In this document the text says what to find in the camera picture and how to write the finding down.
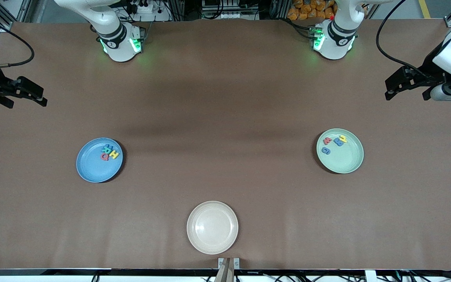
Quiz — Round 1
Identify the green plate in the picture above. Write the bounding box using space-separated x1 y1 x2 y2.
316 128 364 174

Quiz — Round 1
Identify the blue plate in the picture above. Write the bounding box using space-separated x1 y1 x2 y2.
76 137 124 183

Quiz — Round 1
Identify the beige plate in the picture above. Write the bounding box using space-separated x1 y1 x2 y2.
187 201 238 255

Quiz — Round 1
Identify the orange packets pile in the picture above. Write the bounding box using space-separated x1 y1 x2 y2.
287 0 337 21

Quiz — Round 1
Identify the white power strip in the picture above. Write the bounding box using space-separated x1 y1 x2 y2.
128 2 171 22

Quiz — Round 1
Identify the metal table edge bracket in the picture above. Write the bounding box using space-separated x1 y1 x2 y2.
218 257 240 270

